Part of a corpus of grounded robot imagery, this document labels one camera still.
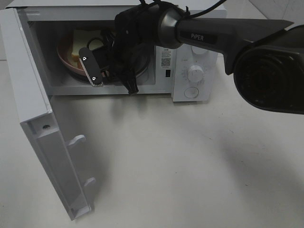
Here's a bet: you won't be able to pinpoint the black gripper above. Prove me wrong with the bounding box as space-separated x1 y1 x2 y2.
79 33 143 95

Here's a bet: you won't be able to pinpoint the pink round plate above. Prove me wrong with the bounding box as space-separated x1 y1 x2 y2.
56 32 110 78

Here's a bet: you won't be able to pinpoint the white bread slice top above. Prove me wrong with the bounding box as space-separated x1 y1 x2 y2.
71 29 102 62

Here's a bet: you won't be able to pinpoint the round door release button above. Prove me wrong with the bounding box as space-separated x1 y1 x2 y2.
184 87 199 99

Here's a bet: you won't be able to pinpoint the white microwave door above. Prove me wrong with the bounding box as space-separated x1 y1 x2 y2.
0 8 91 220

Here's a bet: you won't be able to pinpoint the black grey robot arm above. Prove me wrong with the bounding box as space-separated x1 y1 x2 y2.
79 0 304 114

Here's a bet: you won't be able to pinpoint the glass microwave turntable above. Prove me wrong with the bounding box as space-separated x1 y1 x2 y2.
66 47 154 85

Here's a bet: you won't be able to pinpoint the white warning label sticker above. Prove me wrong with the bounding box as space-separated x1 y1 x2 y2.
159 47 174 69

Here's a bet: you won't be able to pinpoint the lower white timer knob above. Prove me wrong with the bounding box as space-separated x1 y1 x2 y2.
187 65 204 83

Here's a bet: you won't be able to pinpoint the upper white power knob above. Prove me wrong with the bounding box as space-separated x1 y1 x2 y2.
191 46 208 55

